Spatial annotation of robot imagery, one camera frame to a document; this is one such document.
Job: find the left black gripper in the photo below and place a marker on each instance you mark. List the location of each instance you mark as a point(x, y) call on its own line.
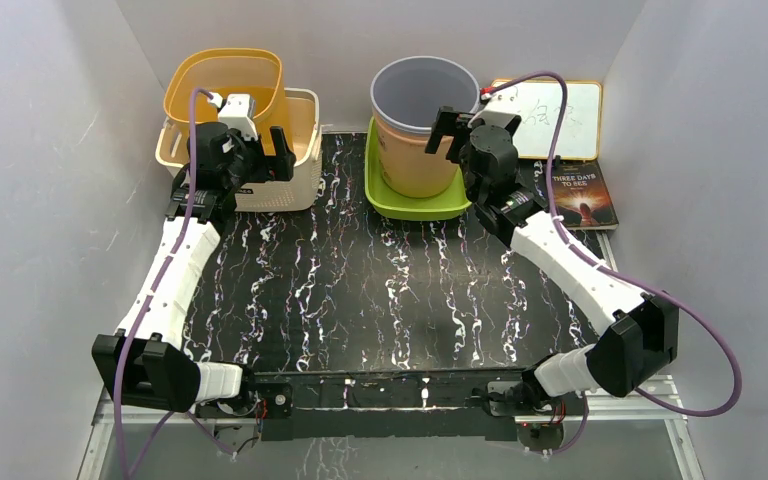
point(284, 159)

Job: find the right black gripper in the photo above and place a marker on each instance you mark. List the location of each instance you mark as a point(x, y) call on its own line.
point(450, 123)

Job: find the cream perforated storage basket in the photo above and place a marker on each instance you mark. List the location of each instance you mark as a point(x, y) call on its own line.
point(178, 156)

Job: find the grey plastic bucket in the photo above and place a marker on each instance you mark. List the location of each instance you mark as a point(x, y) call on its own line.
point(407, 94)

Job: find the orange plastic bucket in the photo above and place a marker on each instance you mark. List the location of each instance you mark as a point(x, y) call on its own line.
point(407, 168)

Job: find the yellow slatted waste basket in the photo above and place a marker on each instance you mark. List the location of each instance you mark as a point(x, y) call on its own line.
point(225, 71)

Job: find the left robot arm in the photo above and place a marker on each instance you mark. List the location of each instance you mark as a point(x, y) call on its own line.
point(142, 363)

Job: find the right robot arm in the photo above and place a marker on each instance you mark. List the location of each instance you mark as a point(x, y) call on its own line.
point(638, 332)

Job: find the green plastic tray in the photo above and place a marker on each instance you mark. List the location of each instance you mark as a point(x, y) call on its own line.
point(449, 204)

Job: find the black marbled table mat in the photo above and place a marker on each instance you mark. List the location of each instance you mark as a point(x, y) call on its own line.
point(339, 287)

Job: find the dark book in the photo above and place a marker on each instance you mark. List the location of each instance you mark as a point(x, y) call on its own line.
point(581, 195)

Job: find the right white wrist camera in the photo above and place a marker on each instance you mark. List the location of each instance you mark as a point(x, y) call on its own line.
point(501, 107)

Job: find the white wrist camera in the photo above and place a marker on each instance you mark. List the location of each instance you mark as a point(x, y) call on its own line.
point(236, 111)
point(501, 107)

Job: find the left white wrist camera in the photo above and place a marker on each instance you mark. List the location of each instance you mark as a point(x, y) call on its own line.
point(236, 111)

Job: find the small whiteboard yellow frame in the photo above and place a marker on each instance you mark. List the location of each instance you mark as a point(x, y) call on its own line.
point(540, 101)

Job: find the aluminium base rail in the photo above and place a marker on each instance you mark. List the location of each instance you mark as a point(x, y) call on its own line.
point(418, 404)

